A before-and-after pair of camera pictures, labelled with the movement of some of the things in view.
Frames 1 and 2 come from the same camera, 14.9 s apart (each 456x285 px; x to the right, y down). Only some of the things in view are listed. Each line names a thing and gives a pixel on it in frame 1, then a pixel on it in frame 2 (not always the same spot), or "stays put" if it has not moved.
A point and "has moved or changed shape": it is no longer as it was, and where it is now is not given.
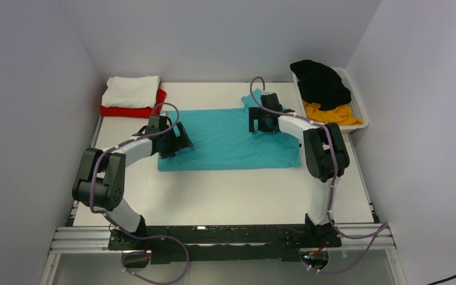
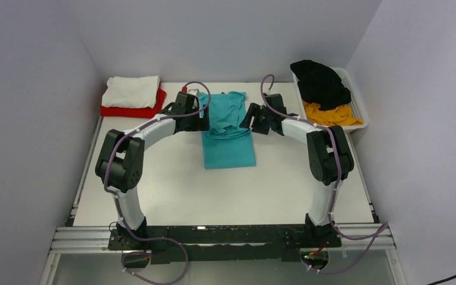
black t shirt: [319, 85] stays put
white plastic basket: [355, 103] stays put
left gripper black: [179, 143] -> [202, 124]
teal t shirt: [221, 140] has moved or changed shape
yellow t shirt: [342, 115] stays put
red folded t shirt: [135, 113] stays put
